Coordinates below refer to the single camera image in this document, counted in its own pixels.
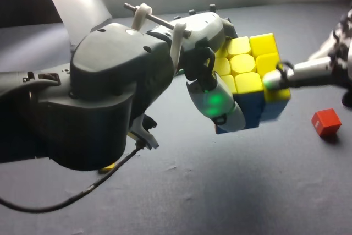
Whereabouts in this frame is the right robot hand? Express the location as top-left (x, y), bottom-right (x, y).
top-left (262, 9), bottom-right (352, 108)

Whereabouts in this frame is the Rubik's cube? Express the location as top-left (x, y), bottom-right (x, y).
top-left (213, 32), bottom-right (292, 135)

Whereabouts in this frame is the red cube block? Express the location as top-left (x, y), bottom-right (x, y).
top-left (311, 108), bottom-right (342, 138)

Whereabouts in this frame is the grey table cloth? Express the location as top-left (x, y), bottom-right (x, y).
top-left (0, 3), bottom-right (352, 235)

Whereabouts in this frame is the yellow two-hole flat piece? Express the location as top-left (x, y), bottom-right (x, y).
top-left (98, 163), bottom-right (117, 175)

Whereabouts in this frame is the white backdrop sheet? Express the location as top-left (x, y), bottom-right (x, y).
top-left (37, 0), bottom-right (352, 51)

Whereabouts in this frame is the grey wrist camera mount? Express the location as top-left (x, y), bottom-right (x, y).
top-left (128, 113), bottom-right (160, 150)

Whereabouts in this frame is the black camera cable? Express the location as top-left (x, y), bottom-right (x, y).
top-left (0, 146), bottom-right (144, 214)

